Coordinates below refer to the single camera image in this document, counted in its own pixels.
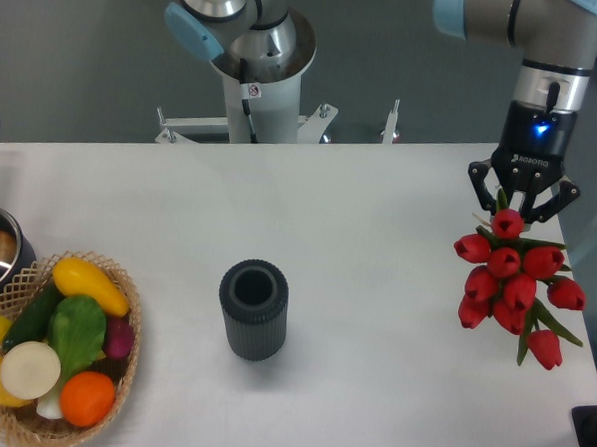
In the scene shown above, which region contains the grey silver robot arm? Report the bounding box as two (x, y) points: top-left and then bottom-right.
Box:
(164, 0), (597, 224)

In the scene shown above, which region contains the black device at table edge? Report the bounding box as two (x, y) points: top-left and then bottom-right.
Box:
(571, 405), (597, 447)

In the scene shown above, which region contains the dark grey ribbed vase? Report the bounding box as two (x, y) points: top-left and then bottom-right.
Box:
(219, 259), (289, 362)

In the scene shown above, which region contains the white round radish slice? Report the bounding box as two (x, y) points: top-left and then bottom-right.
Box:
(0, 341), (61, 400)

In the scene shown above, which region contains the yellow squash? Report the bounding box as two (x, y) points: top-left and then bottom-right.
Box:
(52, 257), (130, 317)

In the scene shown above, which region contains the red tulip bouquet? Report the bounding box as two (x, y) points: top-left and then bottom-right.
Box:
(453, 189), (587, 371)

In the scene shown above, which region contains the purple red onion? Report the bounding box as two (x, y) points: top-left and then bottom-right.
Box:
(103, 317), (135, 360)

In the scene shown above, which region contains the green lettuce leaf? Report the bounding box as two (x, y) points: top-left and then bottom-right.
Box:
(47, 295), (107, 386)

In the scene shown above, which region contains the orange fruit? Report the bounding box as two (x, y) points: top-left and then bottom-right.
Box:
(59, 371), (115, 428)

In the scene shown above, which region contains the woven wicker basket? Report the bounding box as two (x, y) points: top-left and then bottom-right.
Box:
(0, 251), (142, 447)

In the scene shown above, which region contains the dark green cucumber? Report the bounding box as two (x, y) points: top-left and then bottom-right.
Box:
(2, 283), (63, 352)

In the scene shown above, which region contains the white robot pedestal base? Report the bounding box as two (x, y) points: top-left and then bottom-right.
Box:
(153, 5), (405, 158)

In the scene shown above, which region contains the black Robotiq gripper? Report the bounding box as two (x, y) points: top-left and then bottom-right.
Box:
(467, 102), (581, 225)

